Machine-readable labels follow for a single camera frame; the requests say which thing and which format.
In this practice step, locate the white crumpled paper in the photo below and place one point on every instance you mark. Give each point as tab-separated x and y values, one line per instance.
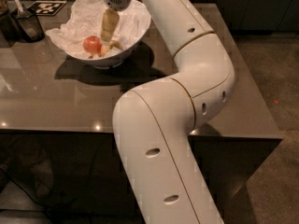
57	36

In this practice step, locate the white ceramic bowl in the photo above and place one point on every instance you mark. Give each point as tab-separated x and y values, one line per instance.
133	24

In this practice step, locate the red apple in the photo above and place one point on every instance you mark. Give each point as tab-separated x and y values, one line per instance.
92	45

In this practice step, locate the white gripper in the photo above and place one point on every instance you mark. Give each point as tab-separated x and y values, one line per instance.
111	17

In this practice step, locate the yellow apple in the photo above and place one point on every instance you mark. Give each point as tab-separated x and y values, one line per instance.
111	48

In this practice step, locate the black white marker tag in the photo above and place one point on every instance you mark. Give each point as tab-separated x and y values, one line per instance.
47	8

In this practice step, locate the black container with scoop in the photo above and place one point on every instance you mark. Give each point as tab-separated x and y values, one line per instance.
27	23

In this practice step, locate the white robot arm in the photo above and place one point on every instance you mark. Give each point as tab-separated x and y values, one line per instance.
152	122

